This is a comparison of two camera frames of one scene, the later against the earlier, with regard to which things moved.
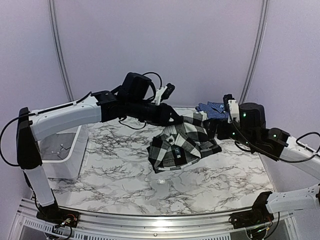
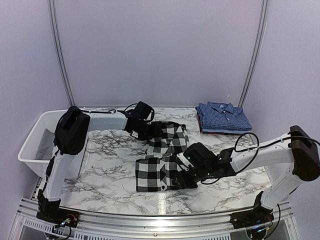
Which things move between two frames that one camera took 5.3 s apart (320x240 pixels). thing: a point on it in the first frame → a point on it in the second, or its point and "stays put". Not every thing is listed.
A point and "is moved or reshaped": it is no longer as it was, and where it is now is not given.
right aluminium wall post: (265, 4) stays put
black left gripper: (162, 116) → (155, 132)
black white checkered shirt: (181, 144) is moved or reshaped
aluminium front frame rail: (29, 226) stays put
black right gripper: (222, 123) → (184, 182)
